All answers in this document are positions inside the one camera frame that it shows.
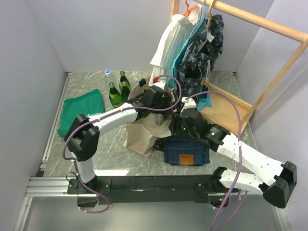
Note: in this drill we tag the orange clothes hanger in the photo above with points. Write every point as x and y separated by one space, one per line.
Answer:
189 9

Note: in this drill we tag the wooden clothes hanger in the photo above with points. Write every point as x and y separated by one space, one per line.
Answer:
209 14

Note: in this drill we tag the silver can red tab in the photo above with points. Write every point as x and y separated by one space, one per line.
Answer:
159 119

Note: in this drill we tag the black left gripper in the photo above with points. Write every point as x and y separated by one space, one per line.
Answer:
167 102

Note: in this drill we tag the folded blue jeans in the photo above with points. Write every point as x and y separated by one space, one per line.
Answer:
182 151

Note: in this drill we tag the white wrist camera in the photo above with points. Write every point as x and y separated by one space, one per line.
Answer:
160 84
188 103

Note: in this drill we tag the clear bottle blue cap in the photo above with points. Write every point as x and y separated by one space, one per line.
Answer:
109 77

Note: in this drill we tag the dark patterned shirt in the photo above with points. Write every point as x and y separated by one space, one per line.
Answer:
215 36

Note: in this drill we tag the black base bar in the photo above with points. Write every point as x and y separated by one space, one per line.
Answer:
145 189

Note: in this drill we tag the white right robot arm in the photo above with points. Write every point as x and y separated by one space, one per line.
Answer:
272 179

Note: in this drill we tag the green glass bottle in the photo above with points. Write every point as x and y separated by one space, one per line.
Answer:
125 91
124 78
114 95

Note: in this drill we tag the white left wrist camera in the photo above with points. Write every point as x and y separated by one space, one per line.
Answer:
160 84

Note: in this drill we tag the beige canvas tote bag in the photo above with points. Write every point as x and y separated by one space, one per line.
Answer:
143 133

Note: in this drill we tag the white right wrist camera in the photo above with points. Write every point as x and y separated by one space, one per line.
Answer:
188 103

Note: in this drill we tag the blue clothes hanger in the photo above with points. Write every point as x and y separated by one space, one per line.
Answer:
201 16

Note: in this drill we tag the green t-shirt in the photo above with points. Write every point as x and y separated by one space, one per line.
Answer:
89 104

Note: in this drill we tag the teal garment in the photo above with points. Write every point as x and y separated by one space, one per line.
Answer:
193 64

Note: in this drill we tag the white pleated garment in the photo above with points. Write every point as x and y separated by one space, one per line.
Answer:
171 43

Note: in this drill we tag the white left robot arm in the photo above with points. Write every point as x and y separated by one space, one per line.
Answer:
82 139

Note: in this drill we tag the wooden clothes rack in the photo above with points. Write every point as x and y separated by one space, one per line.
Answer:
276 47

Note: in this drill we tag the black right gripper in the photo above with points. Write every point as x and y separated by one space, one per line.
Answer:
175 127

